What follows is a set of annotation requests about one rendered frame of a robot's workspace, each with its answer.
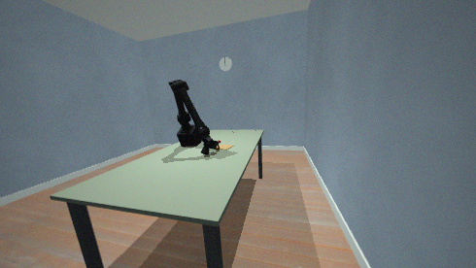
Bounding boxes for tan mat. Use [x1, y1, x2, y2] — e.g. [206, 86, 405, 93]
[220, 145, 234, 150]

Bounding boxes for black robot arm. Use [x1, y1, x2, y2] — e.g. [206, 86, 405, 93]
[169, 80, 215, 155]

